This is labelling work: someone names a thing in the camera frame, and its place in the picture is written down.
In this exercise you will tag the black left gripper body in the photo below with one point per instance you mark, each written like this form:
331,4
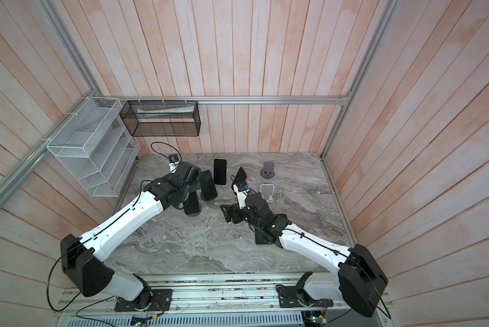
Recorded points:
193,187

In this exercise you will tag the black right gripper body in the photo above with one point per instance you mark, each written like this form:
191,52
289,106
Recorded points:
244,214

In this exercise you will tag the white folding stand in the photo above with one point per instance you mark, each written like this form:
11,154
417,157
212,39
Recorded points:
267,192

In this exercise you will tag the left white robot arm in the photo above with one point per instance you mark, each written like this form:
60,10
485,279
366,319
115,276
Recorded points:
83,258

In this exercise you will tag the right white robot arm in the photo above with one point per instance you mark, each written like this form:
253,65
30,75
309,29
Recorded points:
352,273

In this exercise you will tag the blue-edged phone on stand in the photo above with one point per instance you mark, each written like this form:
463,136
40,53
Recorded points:
207,186

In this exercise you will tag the green-edged phone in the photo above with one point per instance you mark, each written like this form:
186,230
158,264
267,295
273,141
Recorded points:
192,207

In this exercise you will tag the white-edged phone on stand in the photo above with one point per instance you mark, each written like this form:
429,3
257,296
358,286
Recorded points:
220,171

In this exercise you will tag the pink-edged phone on stand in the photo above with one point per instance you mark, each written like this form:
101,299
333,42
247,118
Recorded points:
240,177

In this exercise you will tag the grey round phone stand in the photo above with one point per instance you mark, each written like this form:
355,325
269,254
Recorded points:
267,171

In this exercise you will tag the grey ventilation grille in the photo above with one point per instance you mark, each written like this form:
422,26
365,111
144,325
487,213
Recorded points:
270,318

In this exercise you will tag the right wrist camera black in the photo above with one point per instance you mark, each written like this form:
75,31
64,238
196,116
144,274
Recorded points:
242,191

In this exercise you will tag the black wire mesh basket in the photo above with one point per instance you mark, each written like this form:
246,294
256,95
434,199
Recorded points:
145,118

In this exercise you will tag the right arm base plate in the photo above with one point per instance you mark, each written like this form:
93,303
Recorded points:
293,297

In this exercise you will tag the white wire mesh shelf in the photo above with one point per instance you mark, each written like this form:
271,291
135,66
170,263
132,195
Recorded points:
96,152

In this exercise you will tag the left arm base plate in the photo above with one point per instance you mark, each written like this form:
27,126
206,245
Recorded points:
156,300

